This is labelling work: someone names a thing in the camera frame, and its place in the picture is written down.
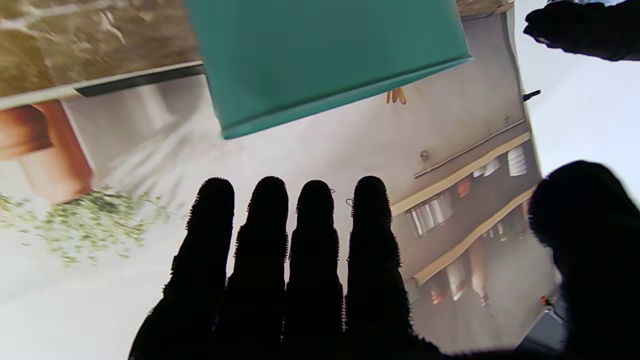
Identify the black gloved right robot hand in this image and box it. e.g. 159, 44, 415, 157
129, 160, 640, 360

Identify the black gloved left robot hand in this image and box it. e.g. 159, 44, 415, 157
523, 0, 640, 62

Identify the teal plastic basket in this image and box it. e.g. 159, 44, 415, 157
185, 0, 472, 140

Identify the row of glass jars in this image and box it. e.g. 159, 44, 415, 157
407, 145, 528, 238

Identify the black cooktop strip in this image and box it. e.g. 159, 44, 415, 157
74, 64, 206, 98

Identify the tall terracotta flower vase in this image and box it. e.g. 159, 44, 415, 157
0, 99, 171, 266

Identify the small round terracotta pot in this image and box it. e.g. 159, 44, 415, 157
0, 105, 55, 162

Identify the metal wall rail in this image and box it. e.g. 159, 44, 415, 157
414, 119, 526, 180

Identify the wooden wall shelf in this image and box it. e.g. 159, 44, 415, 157
391, 131, 532, 217

